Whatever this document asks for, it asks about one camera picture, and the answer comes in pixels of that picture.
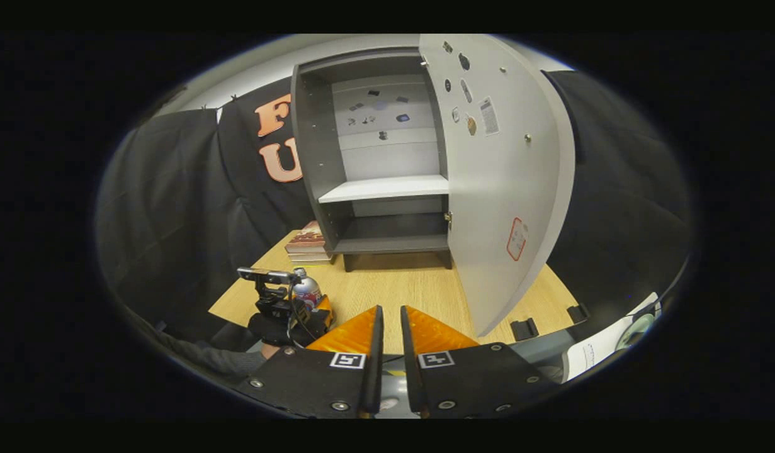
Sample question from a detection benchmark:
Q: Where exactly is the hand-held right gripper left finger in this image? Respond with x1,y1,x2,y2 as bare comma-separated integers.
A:
236,305,385,419

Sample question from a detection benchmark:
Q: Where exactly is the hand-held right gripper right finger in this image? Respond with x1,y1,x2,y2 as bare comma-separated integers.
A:
400,305,561,419

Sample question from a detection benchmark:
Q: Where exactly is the printed metal bottle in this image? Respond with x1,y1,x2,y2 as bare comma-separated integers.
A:
291,267,323,310

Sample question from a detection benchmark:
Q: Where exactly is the dark grey cabinet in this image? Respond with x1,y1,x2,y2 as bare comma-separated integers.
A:
290,47,454,272

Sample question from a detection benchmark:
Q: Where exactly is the white cabinet door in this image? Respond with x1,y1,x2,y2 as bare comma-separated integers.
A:
419,35,577,337

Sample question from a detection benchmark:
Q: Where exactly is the white cabinet shelf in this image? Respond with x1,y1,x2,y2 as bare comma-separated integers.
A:
318,175,450,204

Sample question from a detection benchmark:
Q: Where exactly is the red brown cover book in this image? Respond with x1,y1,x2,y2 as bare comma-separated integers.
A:
285,220,328,254

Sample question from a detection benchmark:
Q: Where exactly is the white paper sheet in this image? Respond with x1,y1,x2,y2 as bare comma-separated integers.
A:
562,293,664,383

